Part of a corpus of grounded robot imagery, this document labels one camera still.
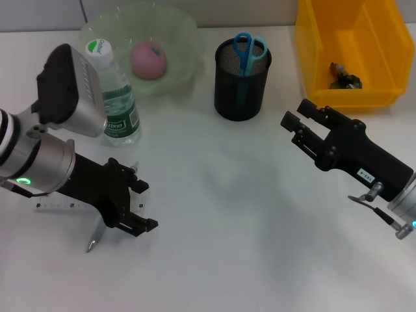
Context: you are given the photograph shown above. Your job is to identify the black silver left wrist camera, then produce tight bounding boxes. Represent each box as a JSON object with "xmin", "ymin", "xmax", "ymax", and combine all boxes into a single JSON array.
[{"xmin": 36, "ymin": 43, "xmax": 109, "ymax": 138}]

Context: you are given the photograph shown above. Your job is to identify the clear green-label water bottle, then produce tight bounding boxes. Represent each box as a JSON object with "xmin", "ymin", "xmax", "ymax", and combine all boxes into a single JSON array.
[{"xmin": 84, "ymin": 38, "xmax": 143, "ymax": 148}]

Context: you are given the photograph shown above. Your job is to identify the blue scissors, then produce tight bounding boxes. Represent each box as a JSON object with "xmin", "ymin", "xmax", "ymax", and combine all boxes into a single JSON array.
[{"xmin": 233, "ymin": 32, "xmax": 268, "ymax": 109}]

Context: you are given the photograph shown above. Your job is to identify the green plastic wrapper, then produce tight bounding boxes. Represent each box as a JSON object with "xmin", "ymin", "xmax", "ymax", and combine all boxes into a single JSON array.
[{"xmin": 328, "ymin": 61, "xmax": 363, "ymax": 90}]

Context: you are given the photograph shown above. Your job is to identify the black mesh pen holder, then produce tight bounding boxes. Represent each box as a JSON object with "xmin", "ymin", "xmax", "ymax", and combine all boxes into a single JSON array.
[{"xmin": 214, "ymin": 36, "xmax": 272, "ymax": 122}]

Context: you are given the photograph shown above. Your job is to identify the green translucent fruit bowl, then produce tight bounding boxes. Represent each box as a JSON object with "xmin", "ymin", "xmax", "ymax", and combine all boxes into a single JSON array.
[{"xmin": 79, "ymin": 3, "xmax": 205, "ymax": 98}]

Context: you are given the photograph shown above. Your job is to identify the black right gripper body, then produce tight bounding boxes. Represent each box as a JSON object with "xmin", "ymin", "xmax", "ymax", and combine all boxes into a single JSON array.
[{"xmin": 313, "ymin": 118, "xmax": 416, "ymax": 202}]

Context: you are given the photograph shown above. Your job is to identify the grey right wrist cable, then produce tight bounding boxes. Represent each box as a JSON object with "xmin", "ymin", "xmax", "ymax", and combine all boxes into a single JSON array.
[{"xmin": 347, "ymin": 181, "xmax": 416, "ymax": 241}]

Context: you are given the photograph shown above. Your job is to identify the silver ballpoint pen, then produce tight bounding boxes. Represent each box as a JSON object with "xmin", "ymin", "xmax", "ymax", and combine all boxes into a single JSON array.
[{"xmin": 84, "ymin": 161, "xmax": 141, "ymax": 254}]

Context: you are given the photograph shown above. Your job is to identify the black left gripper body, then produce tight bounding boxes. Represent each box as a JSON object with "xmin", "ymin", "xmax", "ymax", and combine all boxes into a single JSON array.
[{"xmin": 51, "ymin": 152, "xmax": 135, "ymax": 229}]

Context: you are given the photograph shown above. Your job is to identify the clear plastic ruler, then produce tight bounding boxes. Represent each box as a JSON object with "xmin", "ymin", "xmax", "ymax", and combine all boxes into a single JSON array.
[{"xmin": 33, "ymin": 190, "xmax": 148, "ymax": 216}]

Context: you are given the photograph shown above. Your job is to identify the yellow plastic bin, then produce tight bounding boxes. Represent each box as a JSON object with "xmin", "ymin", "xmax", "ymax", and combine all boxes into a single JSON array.
[{"xmin": 294, "ymin": 0, "xmax": 415, "ymax": 115}]

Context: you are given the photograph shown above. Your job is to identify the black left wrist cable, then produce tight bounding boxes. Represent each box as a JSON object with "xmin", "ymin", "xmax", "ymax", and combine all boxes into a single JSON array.
[{"xmin": 0, "ymin": 180, "xmax": 53, "ymax": 199}]

